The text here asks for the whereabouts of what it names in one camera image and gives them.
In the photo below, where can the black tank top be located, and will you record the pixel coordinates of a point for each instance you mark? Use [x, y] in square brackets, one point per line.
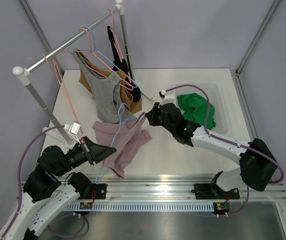
[121, 64]

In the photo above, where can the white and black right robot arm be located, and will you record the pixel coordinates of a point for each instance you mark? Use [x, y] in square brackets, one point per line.
[256, 164]

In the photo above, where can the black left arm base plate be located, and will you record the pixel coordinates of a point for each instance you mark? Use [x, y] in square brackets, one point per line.
[98, 191]

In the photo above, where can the metal clothes rack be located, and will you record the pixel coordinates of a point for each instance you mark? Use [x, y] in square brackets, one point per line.
[22, 74]

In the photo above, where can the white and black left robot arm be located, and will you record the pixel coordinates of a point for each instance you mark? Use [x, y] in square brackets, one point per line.
[36, 207]

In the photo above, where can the green tank top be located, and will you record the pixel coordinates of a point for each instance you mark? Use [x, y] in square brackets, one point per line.
[194, 107]

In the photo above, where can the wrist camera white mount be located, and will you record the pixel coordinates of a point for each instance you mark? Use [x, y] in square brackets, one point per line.
[167, 97]
[73, 129]

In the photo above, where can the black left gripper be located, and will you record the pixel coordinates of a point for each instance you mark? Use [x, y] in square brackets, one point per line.
[95, 152]

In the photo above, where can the grey tank top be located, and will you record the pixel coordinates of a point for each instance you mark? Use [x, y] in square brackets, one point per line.
[105, 92]

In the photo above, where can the mauve pink tank top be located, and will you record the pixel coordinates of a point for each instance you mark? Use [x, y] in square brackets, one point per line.
[127, 143]

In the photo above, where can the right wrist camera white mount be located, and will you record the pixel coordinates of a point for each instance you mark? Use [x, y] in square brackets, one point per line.
[167, 97]

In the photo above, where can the brown tank top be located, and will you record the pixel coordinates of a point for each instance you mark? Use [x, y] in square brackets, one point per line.
[131, 98]

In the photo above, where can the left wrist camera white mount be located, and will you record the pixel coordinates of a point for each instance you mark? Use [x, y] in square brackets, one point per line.
[73, 129]

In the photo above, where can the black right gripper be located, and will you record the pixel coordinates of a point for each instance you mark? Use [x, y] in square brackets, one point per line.
[152, 115]

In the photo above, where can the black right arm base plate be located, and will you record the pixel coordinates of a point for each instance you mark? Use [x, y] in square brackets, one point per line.
[210, 192]

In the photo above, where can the pink hanger under black top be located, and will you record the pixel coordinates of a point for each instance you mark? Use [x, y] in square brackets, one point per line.
[114, 32]

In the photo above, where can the white plastic basket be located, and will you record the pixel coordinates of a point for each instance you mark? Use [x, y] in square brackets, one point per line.
[218, 120]

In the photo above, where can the white slotted cable duct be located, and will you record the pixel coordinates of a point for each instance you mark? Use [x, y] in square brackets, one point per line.
[103, 206]

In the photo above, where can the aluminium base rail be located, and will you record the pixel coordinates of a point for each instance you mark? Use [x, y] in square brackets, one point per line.
[174, 188]

